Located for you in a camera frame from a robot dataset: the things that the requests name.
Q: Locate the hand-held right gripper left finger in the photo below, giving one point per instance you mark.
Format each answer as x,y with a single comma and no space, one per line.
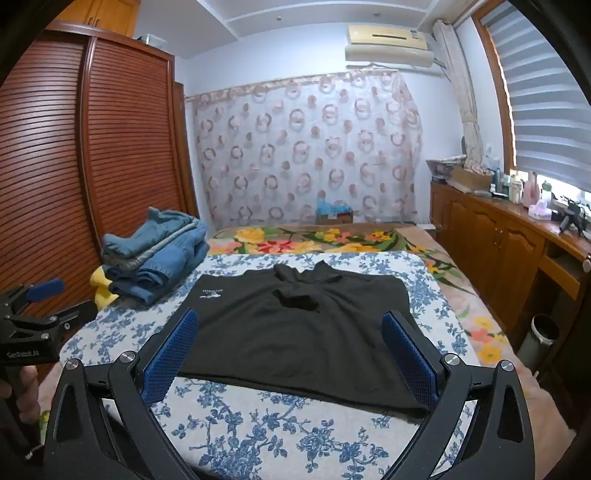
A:
171,355

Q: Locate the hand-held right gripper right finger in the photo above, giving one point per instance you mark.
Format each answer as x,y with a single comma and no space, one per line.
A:
411,355

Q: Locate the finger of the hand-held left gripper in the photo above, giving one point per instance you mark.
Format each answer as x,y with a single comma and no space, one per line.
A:
46,287
74,314

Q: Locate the black pants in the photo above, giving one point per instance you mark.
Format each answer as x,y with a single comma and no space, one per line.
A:
300,341

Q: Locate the person's left hand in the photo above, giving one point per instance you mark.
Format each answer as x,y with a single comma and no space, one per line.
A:
27,387

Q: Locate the yellow plush toy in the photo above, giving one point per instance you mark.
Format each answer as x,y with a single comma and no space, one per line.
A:
99,282

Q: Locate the light blue folded jeans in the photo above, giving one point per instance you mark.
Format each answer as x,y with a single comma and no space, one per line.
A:
152,226

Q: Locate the wooden louvred wardrobe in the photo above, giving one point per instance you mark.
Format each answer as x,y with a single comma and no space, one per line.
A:
55,161

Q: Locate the blue floral blanket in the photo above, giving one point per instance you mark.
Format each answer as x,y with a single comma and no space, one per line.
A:
277,429

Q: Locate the grey trash bin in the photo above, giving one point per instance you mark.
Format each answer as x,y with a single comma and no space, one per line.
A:
540,339

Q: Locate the wooden cabinet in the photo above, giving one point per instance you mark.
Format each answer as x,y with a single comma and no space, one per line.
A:
485,235

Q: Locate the brown cardboard box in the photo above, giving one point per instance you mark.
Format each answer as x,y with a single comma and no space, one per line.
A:
339,218

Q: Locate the colourful floral blanket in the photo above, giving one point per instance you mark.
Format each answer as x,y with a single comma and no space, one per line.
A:
286,237

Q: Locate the blue plastic bag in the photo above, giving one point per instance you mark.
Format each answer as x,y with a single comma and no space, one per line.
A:
328,206

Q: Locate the flat open cardboard box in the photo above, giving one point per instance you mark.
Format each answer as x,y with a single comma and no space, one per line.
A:
471,179

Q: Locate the pink tissue box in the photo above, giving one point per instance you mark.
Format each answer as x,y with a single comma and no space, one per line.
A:
540,211

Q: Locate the blue bottle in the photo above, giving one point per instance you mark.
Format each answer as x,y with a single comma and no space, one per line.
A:
497,177

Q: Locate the pink kettle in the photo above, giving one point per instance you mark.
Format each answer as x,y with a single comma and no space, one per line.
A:
529,191

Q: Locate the black mini tripod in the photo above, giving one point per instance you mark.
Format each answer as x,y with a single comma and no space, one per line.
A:
571,214

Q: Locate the circle-patterned sheer curtain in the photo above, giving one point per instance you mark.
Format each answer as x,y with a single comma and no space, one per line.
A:
300,147

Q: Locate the beige tied curtain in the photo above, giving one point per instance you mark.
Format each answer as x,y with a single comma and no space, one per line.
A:
461,92

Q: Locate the grey striped window blind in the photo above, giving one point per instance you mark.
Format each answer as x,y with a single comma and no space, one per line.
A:
545,92

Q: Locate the cream air conditioner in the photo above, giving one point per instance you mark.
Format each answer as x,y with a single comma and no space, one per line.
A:
390,46

